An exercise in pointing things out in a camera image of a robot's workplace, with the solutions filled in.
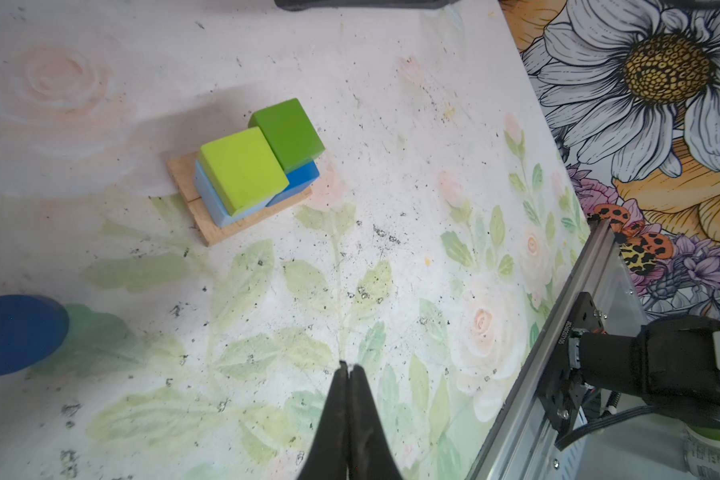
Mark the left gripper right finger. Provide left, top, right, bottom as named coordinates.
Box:
left=348, top=365, right=402, bottom=480

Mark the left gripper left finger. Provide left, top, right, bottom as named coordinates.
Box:
left=298, top=361, right=349, bottom=480

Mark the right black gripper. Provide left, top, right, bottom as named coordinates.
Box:
left=275, top=0, right=454, bottom=11

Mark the dark green wooden cube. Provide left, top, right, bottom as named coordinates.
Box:
left=248, top=98, right=325, bottom=174

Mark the lime green wooden cube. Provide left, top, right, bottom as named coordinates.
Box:
left=199, top=127, right=289, bottom=216

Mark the dark blue wooden cube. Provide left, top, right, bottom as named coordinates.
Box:
left=267, top=161, right=319, bottom=207

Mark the natural wood plank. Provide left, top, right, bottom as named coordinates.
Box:
left=187, top=187, right=314, bottom=248
left=166, top=152, right=200, bottom=204

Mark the light blue wooden cube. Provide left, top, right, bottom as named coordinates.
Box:
left=194, top=160, right=269, bottom=228

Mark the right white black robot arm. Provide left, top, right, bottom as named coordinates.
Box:
left=284, top=1, right=720, bottom=429

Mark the dark blue wooden cylinder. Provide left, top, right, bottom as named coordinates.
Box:
left=0, top=294, right=70, bottom=376

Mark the aluminium mounting rail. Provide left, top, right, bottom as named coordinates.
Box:
left=467, top=220, right=645, bottom=479

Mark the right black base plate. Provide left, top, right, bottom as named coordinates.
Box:
left=537, top=291, right=603, bottom=440

